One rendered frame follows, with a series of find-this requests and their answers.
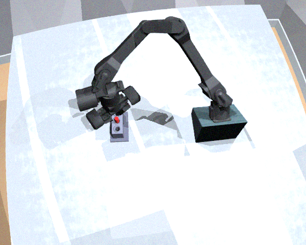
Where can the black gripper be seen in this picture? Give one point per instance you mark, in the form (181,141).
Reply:
(102,116)

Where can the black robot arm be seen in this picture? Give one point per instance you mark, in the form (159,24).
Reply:
(103,90)

